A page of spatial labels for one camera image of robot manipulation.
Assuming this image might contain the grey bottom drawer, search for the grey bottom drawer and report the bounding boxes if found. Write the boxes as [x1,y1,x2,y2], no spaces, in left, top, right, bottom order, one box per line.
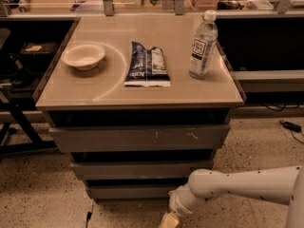
[85,184,178,200]

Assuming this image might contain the grey drawer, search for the grey drawer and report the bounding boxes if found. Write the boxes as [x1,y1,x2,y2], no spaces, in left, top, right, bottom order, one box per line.
[71,160,214,181]
[85,184,178,200]
[49,124,230,153]

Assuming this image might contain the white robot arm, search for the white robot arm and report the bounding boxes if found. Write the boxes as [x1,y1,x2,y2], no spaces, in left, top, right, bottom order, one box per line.
[159,165,304,228]

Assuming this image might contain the grey middle drawer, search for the grey middle drawer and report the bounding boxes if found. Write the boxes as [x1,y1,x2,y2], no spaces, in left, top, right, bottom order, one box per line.
[71,160,214,181]

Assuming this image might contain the grey top drawer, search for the grey top drawer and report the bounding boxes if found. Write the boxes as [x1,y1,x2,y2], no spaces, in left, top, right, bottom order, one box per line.
[49,124,230,153]

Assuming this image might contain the grey drawer cabinet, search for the grey drawer cabinet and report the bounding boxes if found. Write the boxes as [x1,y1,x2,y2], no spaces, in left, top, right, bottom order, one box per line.
[35,14,243,188]

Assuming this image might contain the blue chip bag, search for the blue chip bag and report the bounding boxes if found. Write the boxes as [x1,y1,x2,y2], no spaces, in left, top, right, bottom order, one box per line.
[124,42,171,87]

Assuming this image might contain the black folding stand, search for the black folding stand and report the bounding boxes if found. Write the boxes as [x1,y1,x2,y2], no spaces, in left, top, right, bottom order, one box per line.
[0,94,57,157]

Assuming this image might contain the clear plastic water bottle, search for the clear plastic water bottle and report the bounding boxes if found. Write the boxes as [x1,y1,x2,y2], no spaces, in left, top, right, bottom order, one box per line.
[189,10,219,79]

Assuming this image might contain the white ceramic bowl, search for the white ceramic bowl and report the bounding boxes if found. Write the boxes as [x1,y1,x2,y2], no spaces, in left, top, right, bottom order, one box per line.
[61,43,105,70]

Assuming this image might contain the dark box on shelf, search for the dark box on shelf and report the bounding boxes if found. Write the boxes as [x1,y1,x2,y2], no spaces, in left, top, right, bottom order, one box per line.
[20,42,59,60]

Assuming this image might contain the black cable on floor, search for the black cable on floor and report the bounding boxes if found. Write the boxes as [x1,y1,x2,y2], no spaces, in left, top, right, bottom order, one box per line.
[84,199,96,228]

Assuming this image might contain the black power adapter with cable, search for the black power adapter with cable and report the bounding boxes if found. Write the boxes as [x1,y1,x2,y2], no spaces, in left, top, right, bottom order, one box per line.
[279,120,304,144]

